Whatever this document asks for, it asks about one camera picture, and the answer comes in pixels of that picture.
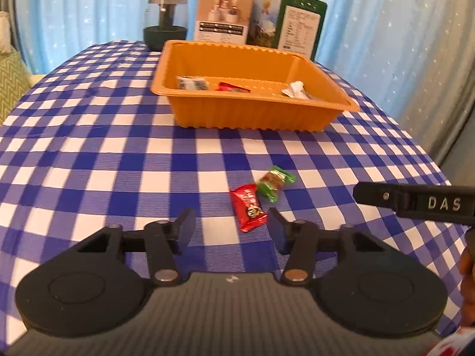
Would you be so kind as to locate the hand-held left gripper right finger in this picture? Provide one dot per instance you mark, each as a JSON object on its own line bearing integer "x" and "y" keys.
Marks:
{"x": 276, "y": 230}

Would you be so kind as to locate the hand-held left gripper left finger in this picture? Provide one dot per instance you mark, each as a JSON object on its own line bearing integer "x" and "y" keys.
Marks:
{"x": 187, "y": 230}

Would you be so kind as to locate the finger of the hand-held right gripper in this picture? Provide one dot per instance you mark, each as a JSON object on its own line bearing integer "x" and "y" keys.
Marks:
{"x": 408, "y": 200}

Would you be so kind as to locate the red candy with dark print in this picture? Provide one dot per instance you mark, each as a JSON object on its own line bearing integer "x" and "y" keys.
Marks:
{"x": 248, "y": 207}

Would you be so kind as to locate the green-wrapped brown candy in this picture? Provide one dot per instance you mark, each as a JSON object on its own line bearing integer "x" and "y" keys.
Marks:
{"x": 272, "y": 183}

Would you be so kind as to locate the orange plastic tray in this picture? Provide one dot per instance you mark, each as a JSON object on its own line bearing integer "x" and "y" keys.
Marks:
{"x": 241, "y": 113}

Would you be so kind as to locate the long green red snack packet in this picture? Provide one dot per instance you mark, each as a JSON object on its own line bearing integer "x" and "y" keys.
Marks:
{"x": 295, "y": 89}

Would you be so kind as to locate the clear packet of dark snacks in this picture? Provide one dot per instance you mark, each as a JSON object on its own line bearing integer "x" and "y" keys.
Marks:
{"x": 193, "y": 83}

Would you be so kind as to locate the large red snack packet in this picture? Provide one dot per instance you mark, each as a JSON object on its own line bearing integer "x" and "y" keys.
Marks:
{"x": 233, "y": 87}

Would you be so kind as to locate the person's right hand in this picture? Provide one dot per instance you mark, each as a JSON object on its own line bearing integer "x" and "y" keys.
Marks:
{"x": 468, "y": 269}

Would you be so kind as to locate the grey curtain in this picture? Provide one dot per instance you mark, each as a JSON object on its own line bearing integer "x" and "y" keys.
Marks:
{"x": 452, "y": 92}

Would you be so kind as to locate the blue white checked tablecloth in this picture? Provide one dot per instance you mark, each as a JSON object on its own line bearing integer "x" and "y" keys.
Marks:
{"x": 92, "y": 148}

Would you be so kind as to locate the red white printed clothing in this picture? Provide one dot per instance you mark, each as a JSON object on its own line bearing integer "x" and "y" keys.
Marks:
{"x": 454, "y": 346}

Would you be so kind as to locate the green printed box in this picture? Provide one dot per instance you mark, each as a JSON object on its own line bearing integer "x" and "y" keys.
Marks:
{"x": 293, "y": 22}

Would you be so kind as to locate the dark glass jar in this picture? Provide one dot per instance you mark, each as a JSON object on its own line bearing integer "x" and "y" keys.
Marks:
{"x": 165, "y": 18}

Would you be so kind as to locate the white printed box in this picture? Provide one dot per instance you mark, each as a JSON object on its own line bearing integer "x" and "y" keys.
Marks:
{"x": 222, "y": 15}

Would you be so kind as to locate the green zigzag cushion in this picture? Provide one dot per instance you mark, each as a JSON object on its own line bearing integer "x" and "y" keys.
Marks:
{"x": 13, "y": 85}

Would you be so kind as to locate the blue star curtain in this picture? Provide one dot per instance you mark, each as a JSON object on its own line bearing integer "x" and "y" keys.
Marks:
{"x": 92, "y": 7}

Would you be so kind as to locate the beige cushion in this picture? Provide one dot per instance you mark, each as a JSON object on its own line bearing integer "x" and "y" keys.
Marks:
{"x": 4, "y": 31}

